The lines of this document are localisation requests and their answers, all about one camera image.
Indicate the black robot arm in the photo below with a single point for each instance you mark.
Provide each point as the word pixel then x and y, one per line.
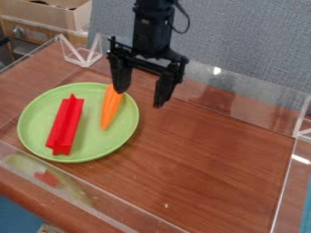
pixel 154 24

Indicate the red star-shaped block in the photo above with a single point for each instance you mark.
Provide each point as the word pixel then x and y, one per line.
pixel 62 133

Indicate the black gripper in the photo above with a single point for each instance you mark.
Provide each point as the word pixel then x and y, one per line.
pixel 166 62

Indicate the orange toy carrot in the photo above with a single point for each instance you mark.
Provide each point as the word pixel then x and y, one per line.
pixel 110 106

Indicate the cardboard box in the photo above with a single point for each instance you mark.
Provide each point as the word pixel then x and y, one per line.
pixel 67 14

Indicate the wooden shelf unit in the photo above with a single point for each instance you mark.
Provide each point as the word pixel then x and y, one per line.
pixel 27 35

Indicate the clear acrylic enclosure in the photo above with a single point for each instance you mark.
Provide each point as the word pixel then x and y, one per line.
pixel 218 162

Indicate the green round plate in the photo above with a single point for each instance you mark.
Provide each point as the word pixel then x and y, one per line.
pixel 94 143

